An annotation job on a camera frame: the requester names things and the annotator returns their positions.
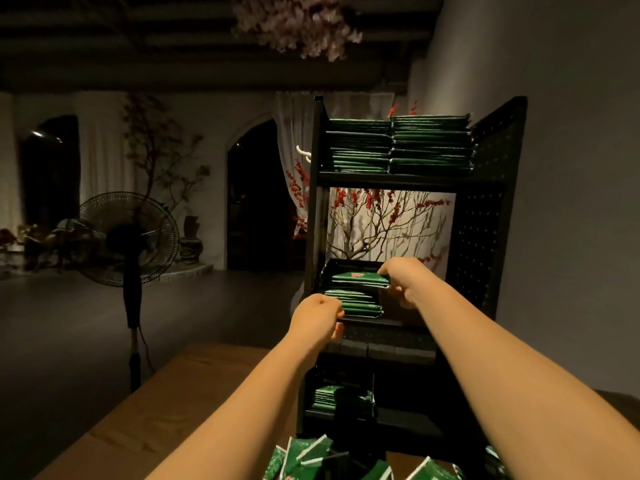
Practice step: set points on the person's right hand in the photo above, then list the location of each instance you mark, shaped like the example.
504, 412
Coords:
410, 280

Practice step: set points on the white curtain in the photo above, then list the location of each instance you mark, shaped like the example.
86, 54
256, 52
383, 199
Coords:
295, 125
105, 145

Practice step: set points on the dark vase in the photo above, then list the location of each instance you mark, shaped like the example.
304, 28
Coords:
191, 245

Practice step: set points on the pile of green packets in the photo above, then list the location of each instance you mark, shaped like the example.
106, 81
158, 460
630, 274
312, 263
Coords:
300, 460

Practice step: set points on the bare branched tree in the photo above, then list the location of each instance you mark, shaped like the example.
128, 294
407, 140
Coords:
160, 145

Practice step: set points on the pink hanging flower decoration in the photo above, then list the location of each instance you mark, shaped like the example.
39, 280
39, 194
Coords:
300, 25

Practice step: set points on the person's left hand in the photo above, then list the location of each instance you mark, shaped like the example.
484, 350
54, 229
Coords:
318, 323

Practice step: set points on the black standing fan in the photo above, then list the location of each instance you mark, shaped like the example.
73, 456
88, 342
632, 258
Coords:
125, 240

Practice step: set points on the black metal shelf rack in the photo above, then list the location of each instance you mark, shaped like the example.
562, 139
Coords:
495, 195

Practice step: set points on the red berry branches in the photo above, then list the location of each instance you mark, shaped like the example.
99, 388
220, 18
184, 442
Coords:
380, 220

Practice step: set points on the white hook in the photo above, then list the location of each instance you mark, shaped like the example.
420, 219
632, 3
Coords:
304, 154

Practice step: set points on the person's left forearm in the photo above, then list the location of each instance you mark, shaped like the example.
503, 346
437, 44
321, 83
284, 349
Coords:
240, 415

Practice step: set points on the person's right forearm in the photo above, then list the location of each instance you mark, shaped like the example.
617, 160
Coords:
530, 385

